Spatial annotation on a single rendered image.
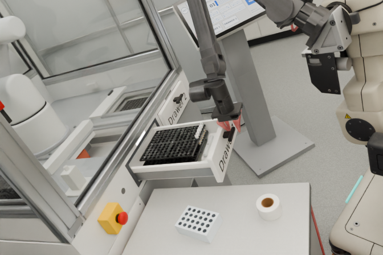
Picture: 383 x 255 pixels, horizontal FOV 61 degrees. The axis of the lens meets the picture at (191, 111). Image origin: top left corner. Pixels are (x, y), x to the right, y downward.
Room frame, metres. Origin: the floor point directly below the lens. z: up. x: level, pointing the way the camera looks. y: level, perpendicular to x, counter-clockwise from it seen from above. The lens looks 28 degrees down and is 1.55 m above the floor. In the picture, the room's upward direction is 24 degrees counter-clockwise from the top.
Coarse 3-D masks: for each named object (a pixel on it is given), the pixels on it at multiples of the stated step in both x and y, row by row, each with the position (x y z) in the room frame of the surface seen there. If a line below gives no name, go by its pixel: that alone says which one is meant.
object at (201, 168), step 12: (216, 120) 1.07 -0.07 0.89; (216, 132) 1.08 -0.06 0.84; (144, 144) 1.14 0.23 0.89; (204, 144) 1.04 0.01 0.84; (132, 168) 1.00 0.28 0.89; (144, 168) 0.98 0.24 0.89; (156, 168) 0.95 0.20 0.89; (168, 168) 0.93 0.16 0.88; (180, 168) 0.91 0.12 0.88; (192, 168) 0.88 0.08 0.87; (204, 168) 0.86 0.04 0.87
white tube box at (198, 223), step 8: (192, 208) 0.79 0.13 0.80; (200, 208) 0.78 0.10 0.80; (184, 216) 0.77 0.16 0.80; (192, 216) 0.76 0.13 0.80; (200, 216) 0.75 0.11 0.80; (208, 216) 0.73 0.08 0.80; (216, 216) 0.72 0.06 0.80; (176, 224) 0.76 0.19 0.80; (184, 224) 0.75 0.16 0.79; (192, 224) 0.73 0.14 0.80; (200, 224) 0.72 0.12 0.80; (208, 224) 0.71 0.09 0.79; (216, 224) 0.70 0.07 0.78; (184, 232) 0.73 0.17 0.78; (192, 232) 0.70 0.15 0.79; (200, 232) 0.69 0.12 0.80; (208, 232) 0.67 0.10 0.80; (216, 232) 0.69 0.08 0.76; (208, 240) 0.67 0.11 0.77
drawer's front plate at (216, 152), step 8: (232, 120) 1.05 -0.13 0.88; (216, 136) 0.92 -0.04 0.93; (216, 144) 0.88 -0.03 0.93; (224, 144) 0.93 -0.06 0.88; (232, 144) 0.98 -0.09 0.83; (216, 152) 0.86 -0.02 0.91; (224, 152) 0.90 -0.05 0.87; (208, 160) 0.83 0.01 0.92; (216, 160) 0.84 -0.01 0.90; (224, 160) 0.88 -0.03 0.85; (216, 168) 0.82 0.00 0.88; (224, 168) 0.86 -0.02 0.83; (216, 176) 0.82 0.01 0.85; (224, 176) 0.84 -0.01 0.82
